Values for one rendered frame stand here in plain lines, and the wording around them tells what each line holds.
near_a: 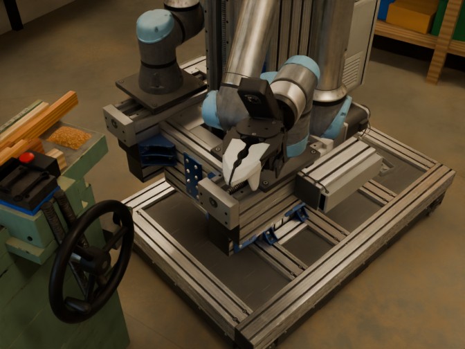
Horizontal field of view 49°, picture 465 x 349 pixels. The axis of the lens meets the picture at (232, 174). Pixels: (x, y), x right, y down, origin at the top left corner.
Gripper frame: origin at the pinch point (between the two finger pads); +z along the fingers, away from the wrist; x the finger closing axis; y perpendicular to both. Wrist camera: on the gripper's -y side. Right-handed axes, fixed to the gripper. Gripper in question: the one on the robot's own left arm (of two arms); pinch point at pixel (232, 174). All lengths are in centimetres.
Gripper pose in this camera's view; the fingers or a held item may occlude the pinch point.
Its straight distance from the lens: 73.6
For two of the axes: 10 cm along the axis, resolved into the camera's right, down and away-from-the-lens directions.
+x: -9.2, -1.7, 3.6
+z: -3.8, 6.2, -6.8
